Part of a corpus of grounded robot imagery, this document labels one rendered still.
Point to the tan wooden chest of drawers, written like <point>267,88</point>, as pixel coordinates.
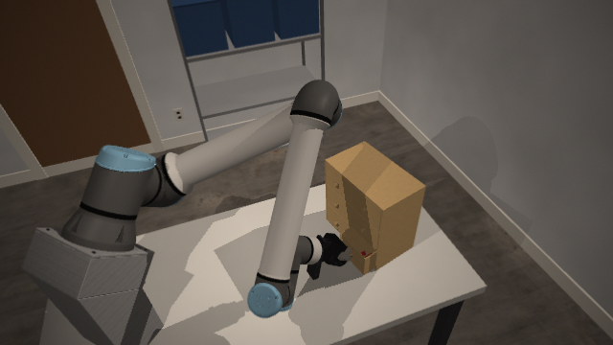
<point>392,189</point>

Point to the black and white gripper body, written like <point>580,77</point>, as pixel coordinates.
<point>331,247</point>

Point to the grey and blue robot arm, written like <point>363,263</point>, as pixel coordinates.
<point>123,180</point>

